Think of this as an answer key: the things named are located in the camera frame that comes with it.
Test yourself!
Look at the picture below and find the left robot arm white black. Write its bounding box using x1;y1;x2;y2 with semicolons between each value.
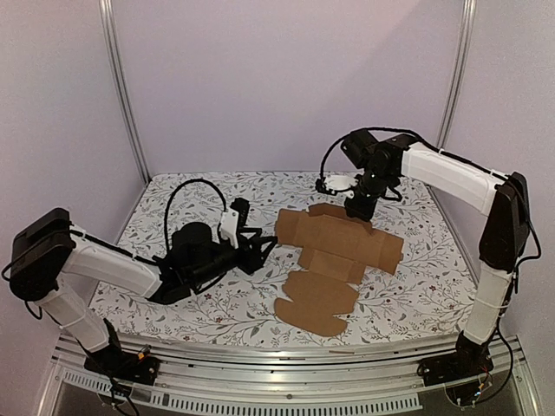
1;208;278;376

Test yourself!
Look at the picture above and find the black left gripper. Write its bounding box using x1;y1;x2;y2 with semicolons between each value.
189;229;278;289

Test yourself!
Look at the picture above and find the aluminium frame post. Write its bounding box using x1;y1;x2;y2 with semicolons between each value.
99;0;152;185
437;0;477;148

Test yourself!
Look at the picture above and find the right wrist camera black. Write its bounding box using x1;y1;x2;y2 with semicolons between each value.
316;175;357;195

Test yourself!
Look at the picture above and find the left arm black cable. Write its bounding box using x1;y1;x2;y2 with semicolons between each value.
163;179;229;261

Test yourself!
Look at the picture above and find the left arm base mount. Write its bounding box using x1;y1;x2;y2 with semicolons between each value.
84;342;160;386

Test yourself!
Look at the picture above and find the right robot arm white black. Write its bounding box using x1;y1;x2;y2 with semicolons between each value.
334;127;531;378

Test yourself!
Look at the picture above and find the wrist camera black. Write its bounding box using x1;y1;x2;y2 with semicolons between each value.
218;198;250;249
316;175;357;195

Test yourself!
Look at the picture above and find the right aluminium frame post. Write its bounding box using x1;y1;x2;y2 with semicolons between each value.
437;0;477;148

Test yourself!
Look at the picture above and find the floral patterned table mat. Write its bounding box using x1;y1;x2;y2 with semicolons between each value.
90;172;475;348

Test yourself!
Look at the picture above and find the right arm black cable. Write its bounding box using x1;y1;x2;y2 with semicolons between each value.
319;127;430;183

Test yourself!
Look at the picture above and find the brown cardboard box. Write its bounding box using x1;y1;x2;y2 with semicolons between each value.
274;203;404;337

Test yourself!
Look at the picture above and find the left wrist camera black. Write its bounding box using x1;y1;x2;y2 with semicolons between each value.
218;198;250;249

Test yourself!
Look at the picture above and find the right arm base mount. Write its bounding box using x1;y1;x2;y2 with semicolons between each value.
416;333;493;387

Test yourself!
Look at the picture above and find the front aluminium rail base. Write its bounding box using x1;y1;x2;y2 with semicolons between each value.
37;335;547;415

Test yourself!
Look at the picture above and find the left aluminium frame post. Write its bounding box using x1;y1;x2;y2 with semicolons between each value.
99;0;152;185

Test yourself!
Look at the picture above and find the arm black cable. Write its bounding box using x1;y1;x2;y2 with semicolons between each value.
319;127;430;183
163;179;229;261

